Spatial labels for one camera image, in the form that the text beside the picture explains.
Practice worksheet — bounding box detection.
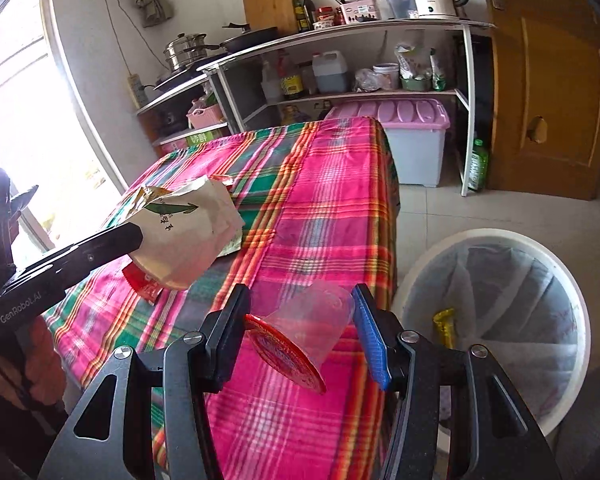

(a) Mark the white round tub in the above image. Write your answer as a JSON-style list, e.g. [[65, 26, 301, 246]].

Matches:
[[373, 63, 400, 91]]

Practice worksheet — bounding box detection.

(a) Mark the green bottle on floor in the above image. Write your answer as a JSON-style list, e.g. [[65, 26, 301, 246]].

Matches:
[[468, 139, 489, 192]]

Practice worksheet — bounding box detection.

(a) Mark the white metal shelf rack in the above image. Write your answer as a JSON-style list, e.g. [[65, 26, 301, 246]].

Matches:
[[136, 18, 495, 179]]

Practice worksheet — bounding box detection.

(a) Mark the pink lid storage box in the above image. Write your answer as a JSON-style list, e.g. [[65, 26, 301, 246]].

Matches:
[[326, 99, 450, 188]]

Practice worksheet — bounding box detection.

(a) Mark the dark oil bottle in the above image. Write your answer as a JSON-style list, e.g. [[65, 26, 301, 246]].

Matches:
[[302, 0, 316, 27]]

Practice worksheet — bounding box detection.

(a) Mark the pink plaid tablecloth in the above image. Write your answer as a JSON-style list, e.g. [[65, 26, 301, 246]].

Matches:
[[45, 118, 400, 479]]

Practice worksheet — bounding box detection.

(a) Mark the black frying pan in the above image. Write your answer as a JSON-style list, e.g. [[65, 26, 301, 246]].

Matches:
[[221, 23, 278, 53]]

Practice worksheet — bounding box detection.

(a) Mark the clear plastic cup red lid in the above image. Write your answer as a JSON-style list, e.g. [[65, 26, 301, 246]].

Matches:
[[245, 281, 354, 394]]

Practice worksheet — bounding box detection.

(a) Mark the clear plastic container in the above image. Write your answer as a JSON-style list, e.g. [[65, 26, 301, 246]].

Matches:
[[376, 0, 418, 20]]

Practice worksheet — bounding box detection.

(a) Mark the white trash bin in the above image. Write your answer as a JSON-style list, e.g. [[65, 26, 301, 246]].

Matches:
[[391, 229, 591, 434]]

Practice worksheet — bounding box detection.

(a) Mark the white power strip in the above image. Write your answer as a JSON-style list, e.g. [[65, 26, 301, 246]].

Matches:
[[126, 74, 149, 110]]

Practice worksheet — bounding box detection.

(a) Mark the pink utensil holder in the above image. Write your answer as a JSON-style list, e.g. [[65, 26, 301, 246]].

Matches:
[[340, 0, 378, 25]]

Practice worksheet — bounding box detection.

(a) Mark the white paper bag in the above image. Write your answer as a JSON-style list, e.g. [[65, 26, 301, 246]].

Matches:
[[122, 176, 245, 290]]

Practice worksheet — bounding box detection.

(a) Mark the yellow label sauce bottle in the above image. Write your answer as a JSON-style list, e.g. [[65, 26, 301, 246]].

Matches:
[[277, 52, 304, 100]]

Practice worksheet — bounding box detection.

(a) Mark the wooden door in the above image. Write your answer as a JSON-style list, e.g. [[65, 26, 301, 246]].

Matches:
[[486, 0, 600, 200]]

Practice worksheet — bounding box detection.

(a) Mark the steel steamer pot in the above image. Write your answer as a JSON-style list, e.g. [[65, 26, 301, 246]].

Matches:
[[163, 32, 221, 72]]

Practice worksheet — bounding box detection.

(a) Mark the pink basket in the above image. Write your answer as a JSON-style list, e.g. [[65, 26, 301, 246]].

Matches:
[[187, 104, 224, 129]]

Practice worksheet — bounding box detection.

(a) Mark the yellow snack wrapper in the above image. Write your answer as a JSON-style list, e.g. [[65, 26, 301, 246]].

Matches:
[[432, 308, 457, 350]]

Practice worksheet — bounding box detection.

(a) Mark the white oil jug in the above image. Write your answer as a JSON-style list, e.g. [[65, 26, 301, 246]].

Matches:
[[312, 50, 350, 94]]

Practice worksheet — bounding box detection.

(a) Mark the red snack wrapper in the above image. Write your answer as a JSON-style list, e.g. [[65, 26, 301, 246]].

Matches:
[[122, 262, 162, 304]]

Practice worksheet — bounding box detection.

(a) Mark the green sprite bottle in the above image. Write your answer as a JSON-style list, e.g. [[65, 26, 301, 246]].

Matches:
[[429, 48, 446, 91]]

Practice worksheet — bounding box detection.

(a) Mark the wooden cutting board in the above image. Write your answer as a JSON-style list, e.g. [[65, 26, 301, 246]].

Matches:
[[242, 0, 299, 36]]

